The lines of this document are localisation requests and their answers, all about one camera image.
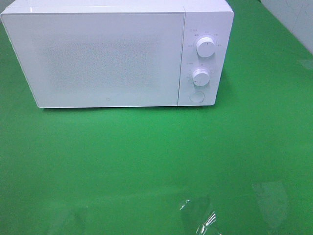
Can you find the round door release button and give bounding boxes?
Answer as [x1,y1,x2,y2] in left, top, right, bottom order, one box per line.
[189,91,205,103]

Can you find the white microwave oven body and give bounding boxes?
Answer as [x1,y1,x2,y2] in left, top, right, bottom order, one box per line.
[0,0,234,106]

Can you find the green table mat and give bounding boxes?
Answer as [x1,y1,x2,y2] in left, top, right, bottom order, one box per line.
[0,0,313,235]

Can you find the white microwave door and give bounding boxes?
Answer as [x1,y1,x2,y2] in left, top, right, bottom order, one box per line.
[1,13,184,108]

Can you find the white microwave knob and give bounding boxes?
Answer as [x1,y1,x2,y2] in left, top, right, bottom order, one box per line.
[196,35,216,58]
[192,69,211,87]

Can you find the white partition panels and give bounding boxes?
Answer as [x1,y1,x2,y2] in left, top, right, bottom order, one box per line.
[261,0,313,52]

